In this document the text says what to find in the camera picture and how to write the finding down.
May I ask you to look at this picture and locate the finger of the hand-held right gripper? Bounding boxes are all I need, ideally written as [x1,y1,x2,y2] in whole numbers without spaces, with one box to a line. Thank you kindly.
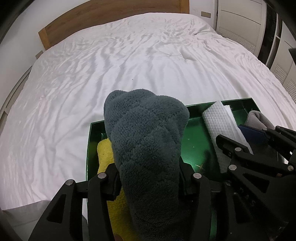
[216,134,296,180]
[238,125,296,163]

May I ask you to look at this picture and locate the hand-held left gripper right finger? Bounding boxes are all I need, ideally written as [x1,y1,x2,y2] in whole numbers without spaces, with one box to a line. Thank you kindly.
[179,162,271,241]

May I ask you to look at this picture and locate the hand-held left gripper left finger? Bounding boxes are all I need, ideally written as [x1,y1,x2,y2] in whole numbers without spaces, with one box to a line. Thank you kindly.
[28,162,121,241]

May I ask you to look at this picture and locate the grey fabric pouch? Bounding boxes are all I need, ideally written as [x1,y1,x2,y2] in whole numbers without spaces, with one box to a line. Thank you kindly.
[244,110,274,130]

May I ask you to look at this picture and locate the yellow cloth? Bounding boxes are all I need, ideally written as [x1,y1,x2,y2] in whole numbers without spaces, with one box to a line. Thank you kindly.
[97,138,139,241]

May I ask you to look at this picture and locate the white cloth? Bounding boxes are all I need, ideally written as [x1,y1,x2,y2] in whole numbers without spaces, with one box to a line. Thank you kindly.
[202,101,253,174]

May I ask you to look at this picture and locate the green tray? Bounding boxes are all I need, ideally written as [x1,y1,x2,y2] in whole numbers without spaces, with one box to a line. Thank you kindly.
[85,98,262,241]

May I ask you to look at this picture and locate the dark teal towel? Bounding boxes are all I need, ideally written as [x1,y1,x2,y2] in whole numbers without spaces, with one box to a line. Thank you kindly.
[103,88,192,241]

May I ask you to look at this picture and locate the white wardrobe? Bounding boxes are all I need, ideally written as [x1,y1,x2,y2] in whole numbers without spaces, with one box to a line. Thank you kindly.
[215,0,296,102]

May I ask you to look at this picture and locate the bed with white duvet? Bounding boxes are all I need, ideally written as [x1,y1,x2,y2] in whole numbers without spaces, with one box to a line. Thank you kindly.
[0,13,296,241]

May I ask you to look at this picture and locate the wooden headboard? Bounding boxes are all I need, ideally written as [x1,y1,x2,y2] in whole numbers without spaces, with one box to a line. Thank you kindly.
[38,0,190,50]

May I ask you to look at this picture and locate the white louvered wall panel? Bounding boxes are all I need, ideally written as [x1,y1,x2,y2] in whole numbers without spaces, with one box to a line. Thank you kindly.
[0,66,33,130]

